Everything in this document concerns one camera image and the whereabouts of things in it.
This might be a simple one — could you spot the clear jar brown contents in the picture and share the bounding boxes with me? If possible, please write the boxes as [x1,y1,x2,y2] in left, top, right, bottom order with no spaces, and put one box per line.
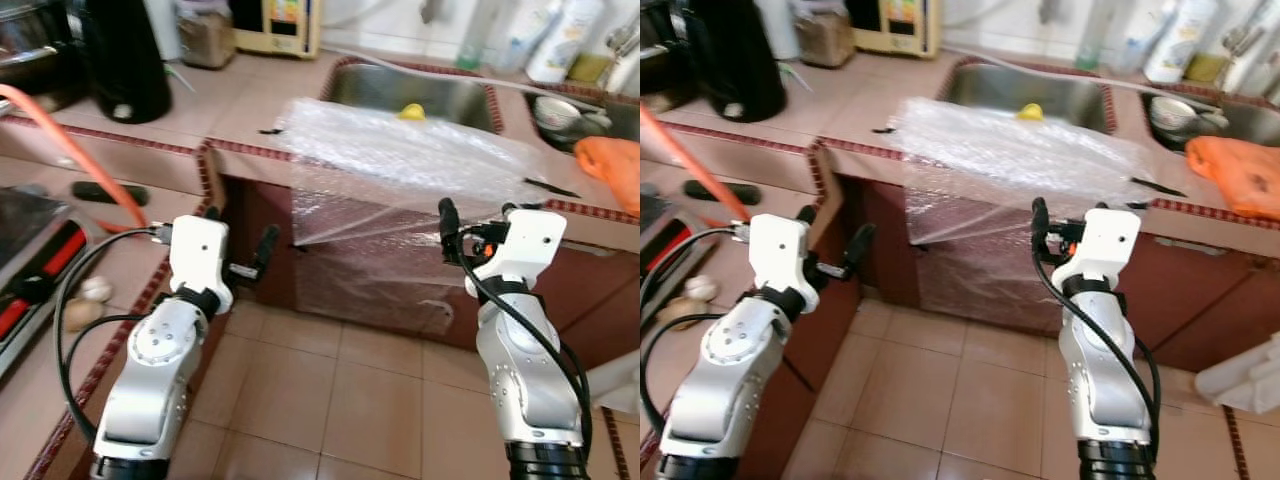
[175,0,236,71]
[795,0,856,69]

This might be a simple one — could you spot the white detergent bottle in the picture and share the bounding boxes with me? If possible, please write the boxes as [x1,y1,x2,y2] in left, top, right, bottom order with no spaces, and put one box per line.
[525,0,606,84]
[1145,0,1221,84]

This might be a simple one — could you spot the black oblong object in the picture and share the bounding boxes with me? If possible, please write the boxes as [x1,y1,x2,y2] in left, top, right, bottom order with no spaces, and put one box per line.
[72,180,149,207]
[683,180,761,206]

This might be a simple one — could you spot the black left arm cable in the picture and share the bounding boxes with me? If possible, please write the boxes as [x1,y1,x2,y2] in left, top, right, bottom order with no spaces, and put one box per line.
[55,225,191,446]
[640,225,761,441]

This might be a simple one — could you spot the orange plastic bag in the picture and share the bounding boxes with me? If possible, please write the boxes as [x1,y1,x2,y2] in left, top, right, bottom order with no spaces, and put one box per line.
[1185,135,1280,223]
[573,136,641,219]

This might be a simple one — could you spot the white patterned bowl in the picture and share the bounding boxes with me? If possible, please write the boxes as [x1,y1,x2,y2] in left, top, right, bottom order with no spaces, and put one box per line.
[535,95,586,131]
[1150,95,1201,131]

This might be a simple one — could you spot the white jug green lid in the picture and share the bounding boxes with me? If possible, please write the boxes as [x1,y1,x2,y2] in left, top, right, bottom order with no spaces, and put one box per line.
[142,0,183,61]
[765,0,801,59]

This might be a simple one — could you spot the chrome faucet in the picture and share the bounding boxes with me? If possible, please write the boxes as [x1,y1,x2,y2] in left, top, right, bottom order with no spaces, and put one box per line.
[1222,0,1280,96]
[600,15,641,96]

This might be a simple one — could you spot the long black strip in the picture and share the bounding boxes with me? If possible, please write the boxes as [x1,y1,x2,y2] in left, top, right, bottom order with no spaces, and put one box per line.
[522,177,583,199]
[1130,177,1189,198]

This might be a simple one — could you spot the cream water ionizer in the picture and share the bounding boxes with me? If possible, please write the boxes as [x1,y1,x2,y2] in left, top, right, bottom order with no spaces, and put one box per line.
[230,0,323,59]
[848,0,941,58]

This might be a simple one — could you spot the black kettle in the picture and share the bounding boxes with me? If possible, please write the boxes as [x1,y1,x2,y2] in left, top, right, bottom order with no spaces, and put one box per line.
[690,0,788,124]
[68,0,173,125]

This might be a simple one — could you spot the brown onion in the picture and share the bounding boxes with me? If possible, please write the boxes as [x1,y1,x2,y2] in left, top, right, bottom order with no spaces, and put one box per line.
[62,298,106,333]
[658,297,706,329]

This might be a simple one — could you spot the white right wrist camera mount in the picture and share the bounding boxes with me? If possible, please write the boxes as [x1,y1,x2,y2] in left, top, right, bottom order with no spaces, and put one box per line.
[478,208,567,298]
[1060,207,1143,296]

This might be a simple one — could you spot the clear bubble wrap sheet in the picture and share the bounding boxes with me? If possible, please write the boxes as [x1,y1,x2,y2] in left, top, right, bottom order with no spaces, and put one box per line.
[270,97,553,341]
[890,97,1166,336]

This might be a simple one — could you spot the green sponge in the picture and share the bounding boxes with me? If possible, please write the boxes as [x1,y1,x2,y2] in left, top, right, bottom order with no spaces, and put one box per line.
[570,55,613,86]
[1185,53,1231,84]

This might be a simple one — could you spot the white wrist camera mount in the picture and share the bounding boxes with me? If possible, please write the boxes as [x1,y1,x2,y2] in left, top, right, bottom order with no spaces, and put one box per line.
[478,208,567,298]
[165,215,234,316]
[745,213,809,313]
[1060,207,1143,296]

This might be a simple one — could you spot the steel cooking pot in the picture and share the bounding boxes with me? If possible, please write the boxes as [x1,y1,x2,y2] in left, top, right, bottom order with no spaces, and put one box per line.
[0,0,86,113]
[640,0,691,101]

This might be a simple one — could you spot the orange hose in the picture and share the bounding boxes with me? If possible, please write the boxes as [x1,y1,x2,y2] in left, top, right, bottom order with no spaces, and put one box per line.
[0,83,151,233]
[640,105,753,223]

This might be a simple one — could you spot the black gas stove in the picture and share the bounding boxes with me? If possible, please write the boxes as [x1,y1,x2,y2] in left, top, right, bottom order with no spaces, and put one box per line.
[640,190,701,301]
[0,185,93,381]

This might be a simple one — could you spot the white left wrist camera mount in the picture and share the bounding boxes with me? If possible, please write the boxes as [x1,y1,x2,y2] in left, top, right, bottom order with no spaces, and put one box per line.
[165,215,234,316]
[745,213,809,313]

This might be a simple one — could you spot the steel sink basin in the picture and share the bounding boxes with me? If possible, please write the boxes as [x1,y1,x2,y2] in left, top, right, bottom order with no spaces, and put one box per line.
[320,58,504,136]
[1140,85,1280,151]
[525,85,641,151]
[938,58,1119,134]

